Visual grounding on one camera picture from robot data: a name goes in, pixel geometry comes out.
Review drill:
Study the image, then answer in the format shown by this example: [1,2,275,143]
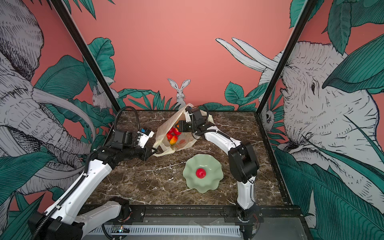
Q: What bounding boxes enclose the translucent cream plastic bag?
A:
[153,104,197,157]

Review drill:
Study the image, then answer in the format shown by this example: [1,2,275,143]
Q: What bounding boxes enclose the red apple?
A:
[196,168,207,179]

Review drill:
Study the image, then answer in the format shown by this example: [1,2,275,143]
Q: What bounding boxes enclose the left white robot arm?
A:
[28,146,156,240]

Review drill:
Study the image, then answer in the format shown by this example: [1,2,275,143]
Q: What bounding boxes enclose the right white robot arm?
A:
[175,121,260,222]

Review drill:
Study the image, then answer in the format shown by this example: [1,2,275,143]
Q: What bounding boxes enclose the red strawberry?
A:
[167,128,181,141]

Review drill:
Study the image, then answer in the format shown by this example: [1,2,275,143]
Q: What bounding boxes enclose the yellow red mango fruit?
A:
[169,135,178,146]

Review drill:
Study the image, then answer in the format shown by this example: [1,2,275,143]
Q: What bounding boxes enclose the light green wavy plate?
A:
[183,154,224,193]

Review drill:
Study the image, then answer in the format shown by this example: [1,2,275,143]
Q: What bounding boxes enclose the small green circuit board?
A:
[111,226,130,234]

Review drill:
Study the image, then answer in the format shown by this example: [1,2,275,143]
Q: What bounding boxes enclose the white perforated vent strip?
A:
[86,224,241,237]

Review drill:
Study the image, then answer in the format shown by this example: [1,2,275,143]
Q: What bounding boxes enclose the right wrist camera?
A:
[187,107,208,125]

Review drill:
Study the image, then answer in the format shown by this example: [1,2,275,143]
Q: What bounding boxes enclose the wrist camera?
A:
[111,128,155,150]
[187,107,208,125]

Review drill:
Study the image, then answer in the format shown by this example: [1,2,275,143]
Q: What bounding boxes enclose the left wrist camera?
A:
[111,128,155,150]

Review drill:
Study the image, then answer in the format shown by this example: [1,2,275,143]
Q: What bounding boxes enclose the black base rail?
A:
[123,205,304,225]

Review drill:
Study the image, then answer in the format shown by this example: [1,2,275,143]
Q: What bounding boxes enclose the left black frame post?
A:
[50,0,121,112]

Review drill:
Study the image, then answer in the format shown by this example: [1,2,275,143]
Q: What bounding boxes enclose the black frame post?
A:
[256,0,318,115]
[50,0,121,112]

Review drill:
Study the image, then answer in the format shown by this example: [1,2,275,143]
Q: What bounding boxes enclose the right black frame post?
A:
[256,0,318,115]

